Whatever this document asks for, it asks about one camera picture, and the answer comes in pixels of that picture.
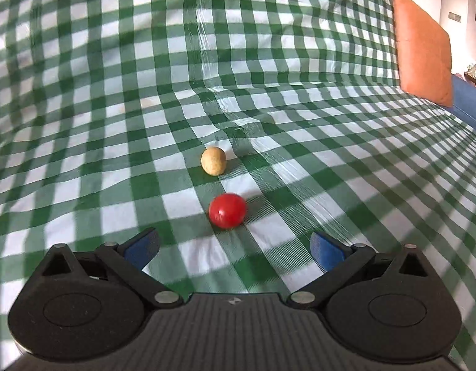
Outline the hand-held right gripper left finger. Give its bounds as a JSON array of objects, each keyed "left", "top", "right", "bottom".
[{"left": 41, "top": 227, "right": 185, "bottom": 310}]

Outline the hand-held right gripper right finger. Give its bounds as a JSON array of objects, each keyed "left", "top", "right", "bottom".
[{"left": 286, "top": 231, "right": 435, "bottom": 310}]

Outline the red cherry tomato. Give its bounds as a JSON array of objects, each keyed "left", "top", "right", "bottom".
[{"left": 208, "top": 192, "right": 247, "bottom": 229}]

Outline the beige longan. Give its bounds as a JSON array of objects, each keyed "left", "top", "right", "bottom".
[{"left": 201, "top": 147, "right": 227, "bottom": 176}]

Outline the green checkered cloth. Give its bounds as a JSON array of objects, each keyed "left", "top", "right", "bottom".
[{"left": 0, "top": 0, "right": 476, "bottom": 371}]

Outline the blue fabric seat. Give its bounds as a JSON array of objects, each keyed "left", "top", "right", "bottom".
[{"left": 450, "top": 74, "right": 476, "bottom": 137}]

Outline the orange cushion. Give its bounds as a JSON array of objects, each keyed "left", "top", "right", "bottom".
[{"left": 392, "top": 0, "right": 454, "bottom": 108}]

